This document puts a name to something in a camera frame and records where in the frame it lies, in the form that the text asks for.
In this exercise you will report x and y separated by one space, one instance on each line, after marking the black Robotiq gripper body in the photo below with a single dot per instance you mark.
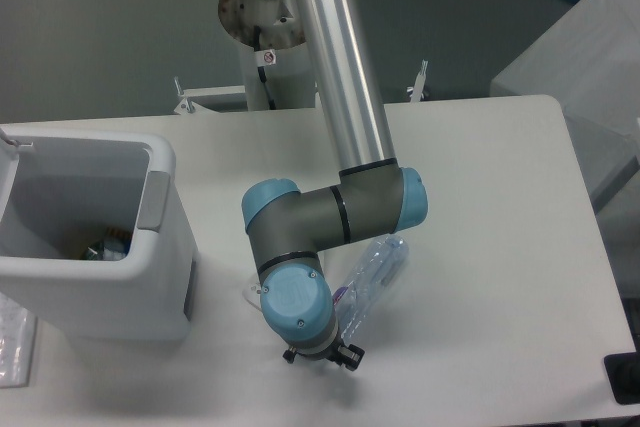
330 353

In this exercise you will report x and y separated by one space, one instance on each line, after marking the clear crushed plastic bottle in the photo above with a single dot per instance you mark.
369 279

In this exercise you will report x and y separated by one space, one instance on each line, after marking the white plastic wrapper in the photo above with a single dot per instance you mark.
252 292

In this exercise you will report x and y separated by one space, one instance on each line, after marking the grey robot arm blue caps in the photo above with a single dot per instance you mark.
374 195

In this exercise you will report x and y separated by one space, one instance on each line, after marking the trash inside bin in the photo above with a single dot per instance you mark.
114 245

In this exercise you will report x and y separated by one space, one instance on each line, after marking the white trash can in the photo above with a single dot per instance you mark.
61 189

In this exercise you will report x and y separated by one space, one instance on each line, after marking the black device at table edge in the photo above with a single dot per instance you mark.
623 373

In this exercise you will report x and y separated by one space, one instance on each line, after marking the clear plastic sheet packet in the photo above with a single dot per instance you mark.
18 332

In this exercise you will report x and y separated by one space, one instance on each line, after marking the white side table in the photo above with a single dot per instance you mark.
589 62

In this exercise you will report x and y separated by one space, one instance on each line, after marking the white pedestal base frame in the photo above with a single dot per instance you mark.
234 98

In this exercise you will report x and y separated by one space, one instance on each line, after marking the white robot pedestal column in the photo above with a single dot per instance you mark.
274 58

